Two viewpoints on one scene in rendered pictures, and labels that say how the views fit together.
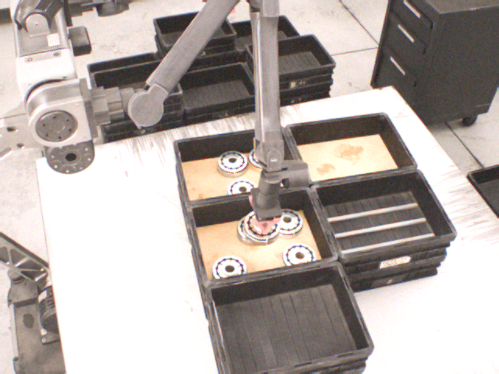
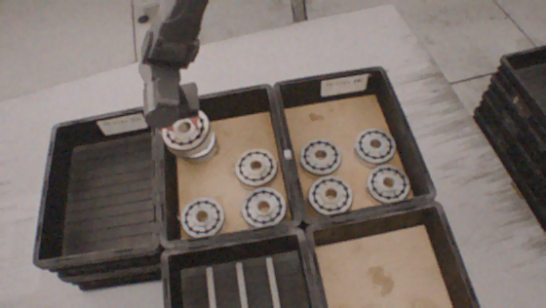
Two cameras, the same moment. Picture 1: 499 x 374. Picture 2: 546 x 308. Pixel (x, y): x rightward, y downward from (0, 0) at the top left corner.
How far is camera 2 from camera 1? 1.50 m
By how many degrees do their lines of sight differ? 57
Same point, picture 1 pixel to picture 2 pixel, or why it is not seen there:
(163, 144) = (438, 101)
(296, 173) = (149, 94)
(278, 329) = (122, 192)
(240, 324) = (136, 156)
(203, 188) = (333, 120)
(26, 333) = not seen: hidden behind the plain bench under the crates
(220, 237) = (253, 137)
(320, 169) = (379, 272)
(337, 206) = (299, 288)
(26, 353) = not seen: hidden behind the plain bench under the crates
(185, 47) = not seen: outside the picture
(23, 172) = (465, 62)
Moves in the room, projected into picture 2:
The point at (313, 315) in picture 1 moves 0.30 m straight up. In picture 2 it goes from (130, 230) to (72, 169)
